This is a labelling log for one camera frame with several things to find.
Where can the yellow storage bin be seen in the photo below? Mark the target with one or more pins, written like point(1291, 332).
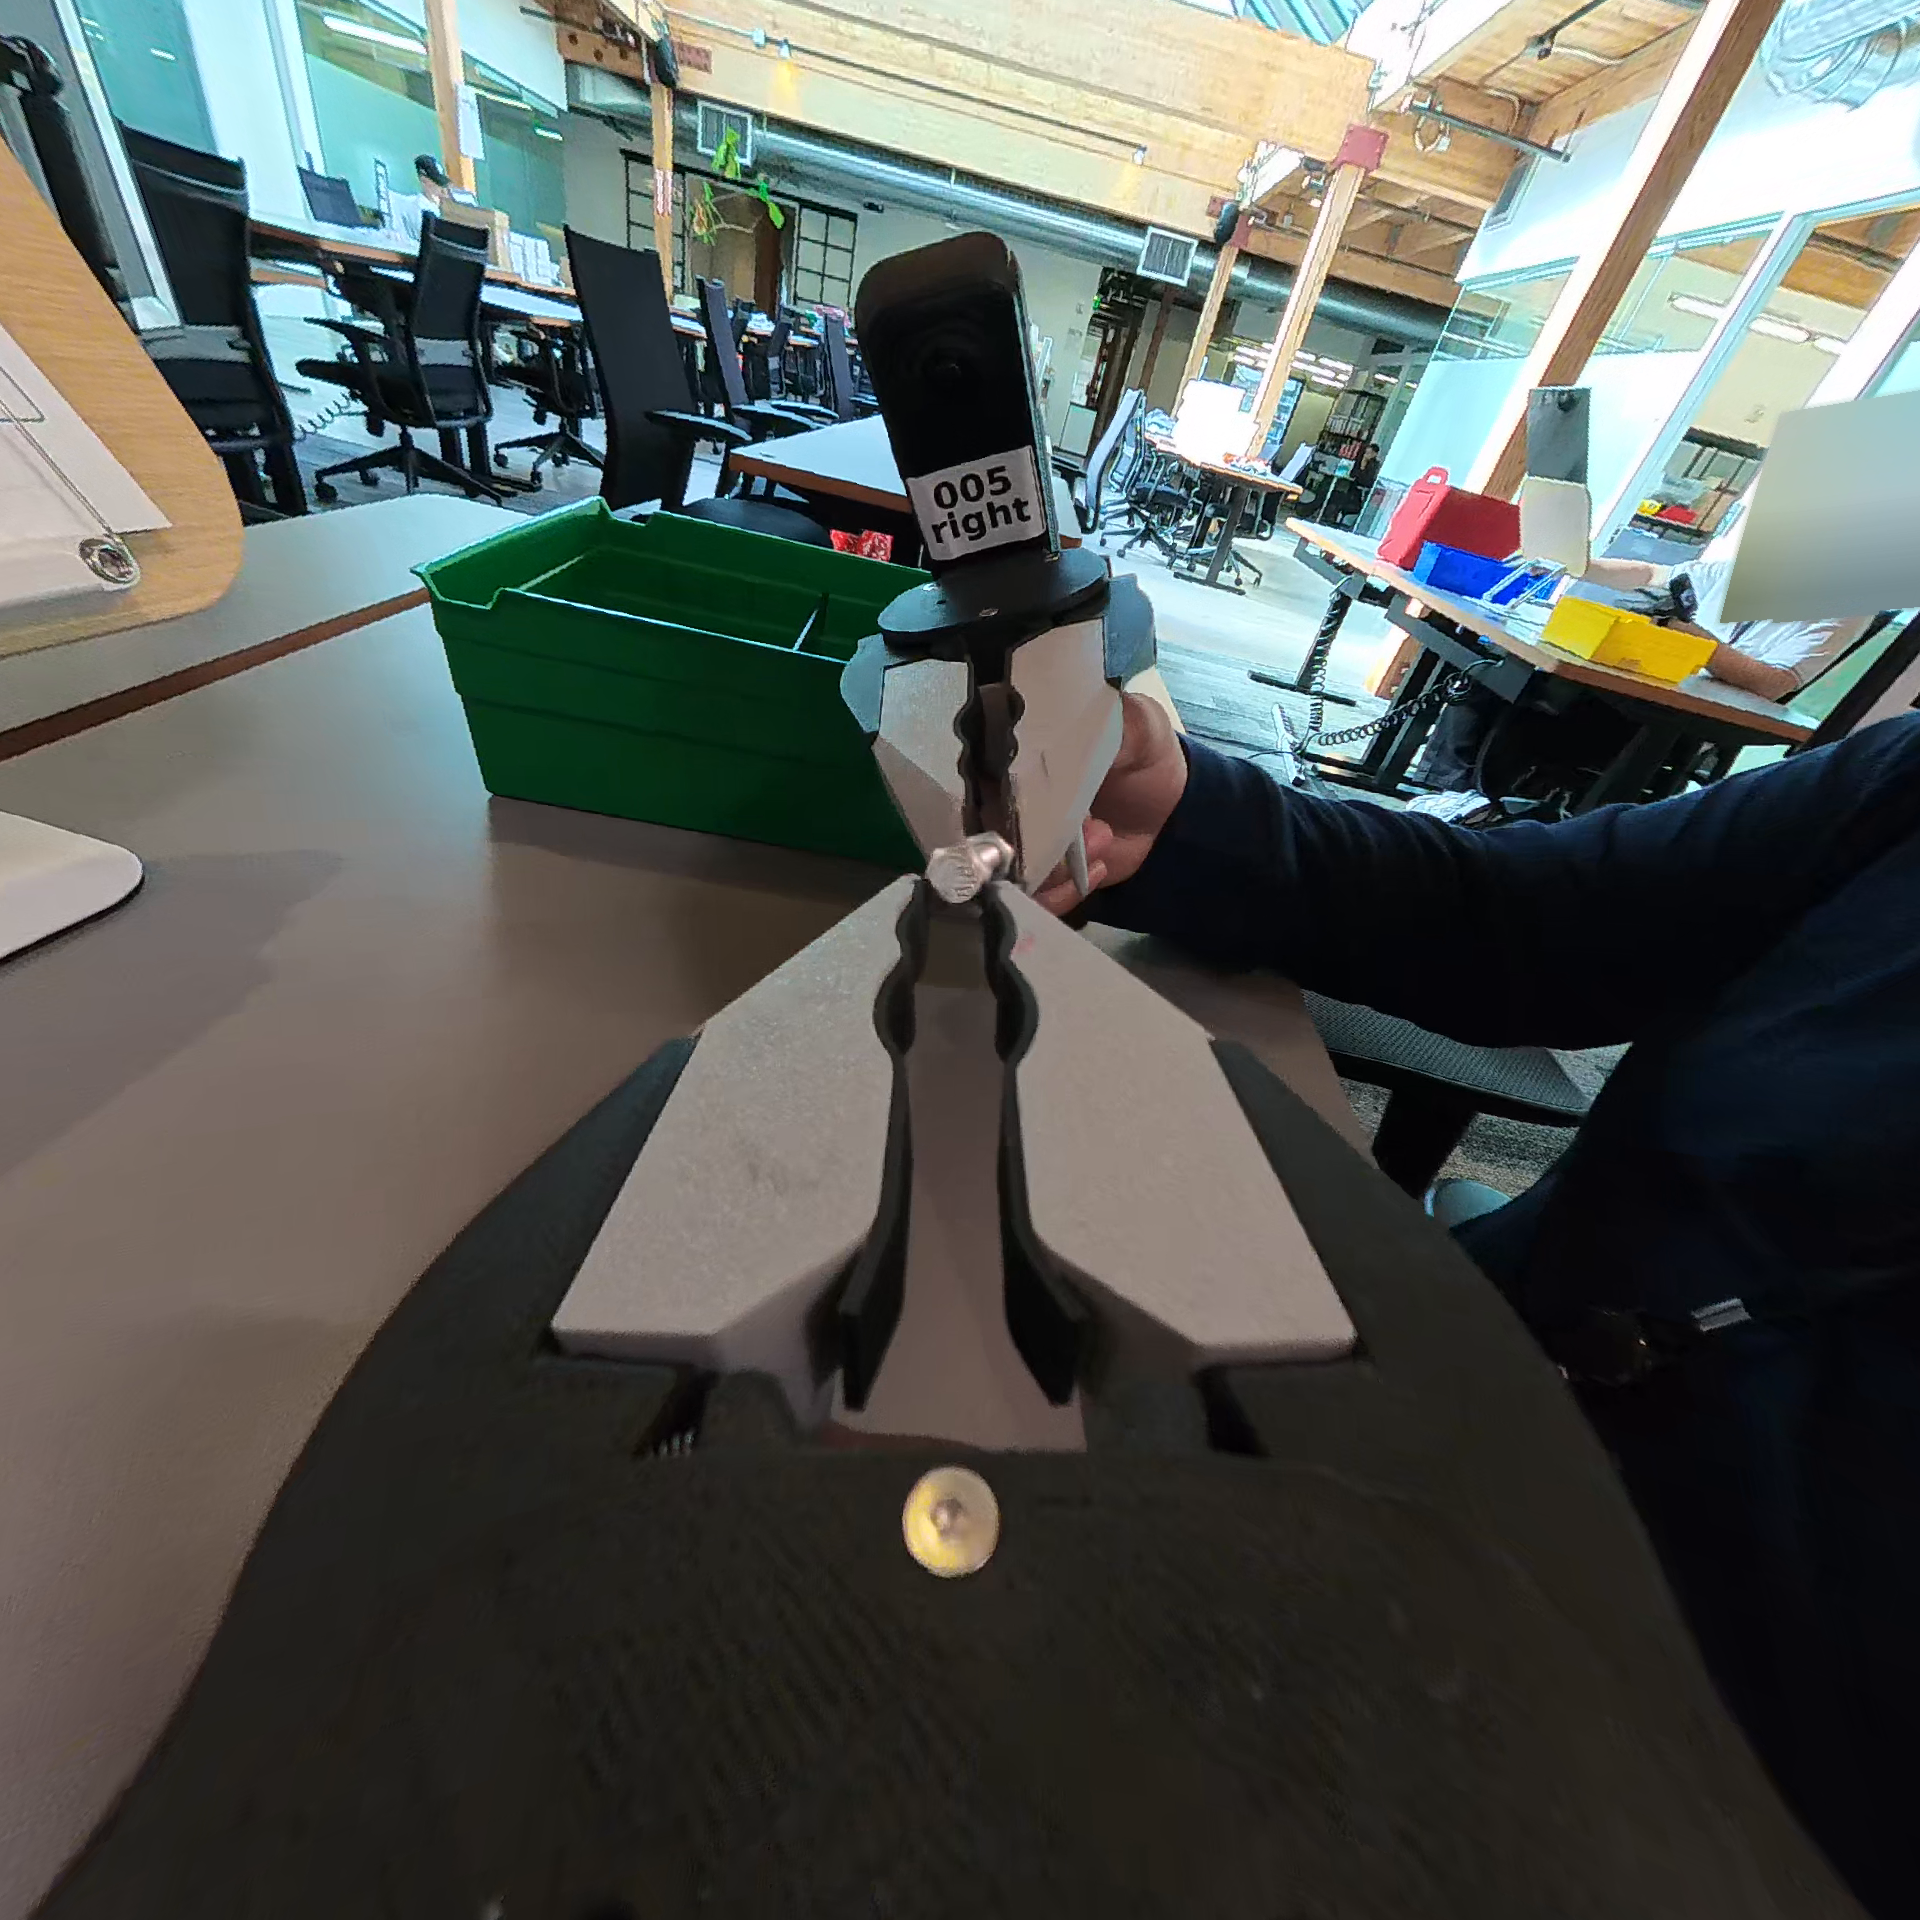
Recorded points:
point(1627, 640)

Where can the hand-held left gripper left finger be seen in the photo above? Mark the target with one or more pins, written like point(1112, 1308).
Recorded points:
point(736, 1186)

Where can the grey mesh office chair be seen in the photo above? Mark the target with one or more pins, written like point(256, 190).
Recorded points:
point(1440, 1065)

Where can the green plastic bin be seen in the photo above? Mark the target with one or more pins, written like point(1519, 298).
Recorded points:
point(645, 704)

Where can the hanging green plant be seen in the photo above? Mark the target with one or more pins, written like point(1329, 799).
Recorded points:
point(736, 174)

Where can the red storage bin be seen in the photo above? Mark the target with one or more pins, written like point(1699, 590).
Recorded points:
point(1448, 519)

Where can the group of black office chairs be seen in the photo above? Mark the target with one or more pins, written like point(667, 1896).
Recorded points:
point(632, 358)

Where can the small blue storage bin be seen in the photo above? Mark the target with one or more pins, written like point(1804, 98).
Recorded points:
point(1479, 570)

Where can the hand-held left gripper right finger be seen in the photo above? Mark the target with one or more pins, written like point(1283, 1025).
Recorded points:
point(1169, 1186)

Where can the person's right forearm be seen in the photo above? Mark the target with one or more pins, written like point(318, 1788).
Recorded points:
point(1500, 900)

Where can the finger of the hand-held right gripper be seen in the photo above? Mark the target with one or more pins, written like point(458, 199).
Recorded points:
point(1073, 721)
point(922, 736)

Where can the printed instruction sheet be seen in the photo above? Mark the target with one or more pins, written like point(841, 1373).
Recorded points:
point(62, 496)

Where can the wood top workbench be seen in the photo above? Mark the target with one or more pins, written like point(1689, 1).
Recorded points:
point(1619, 684)

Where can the wood edged office desk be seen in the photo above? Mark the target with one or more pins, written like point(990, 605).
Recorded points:
point(825, 459)

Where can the person's right hand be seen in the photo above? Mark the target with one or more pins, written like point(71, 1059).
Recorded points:
point(1146, 781)

